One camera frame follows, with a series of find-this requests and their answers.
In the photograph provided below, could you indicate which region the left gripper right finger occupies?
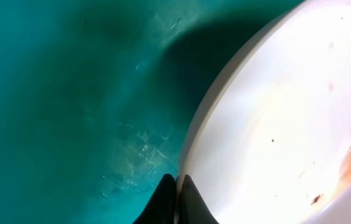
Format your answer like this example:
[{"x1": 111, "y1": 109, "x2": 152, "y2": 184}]
[{"x1": 178, "y1": 175, "x2": 218, "y2": 224}]

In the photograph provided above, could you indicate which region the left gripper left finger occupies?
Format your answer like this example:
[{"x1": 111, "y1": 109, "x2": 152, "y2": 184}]
[{"x1": 133, "y1": 174, "x2": 176, "y2": 224}]

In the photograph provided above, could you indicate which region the white plate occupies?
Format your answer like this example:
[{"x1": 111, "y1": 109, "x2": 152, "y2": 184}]
[{"x1": 176, "y1": 0, "x2": 351, "y2": 223}]

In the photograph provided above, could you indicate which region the teal plastic tray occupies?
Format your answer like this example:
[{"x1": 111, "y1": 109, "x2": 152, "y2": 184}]
[{"x1": 0, "y1": 0, "x2": 297, "y2": 223}]

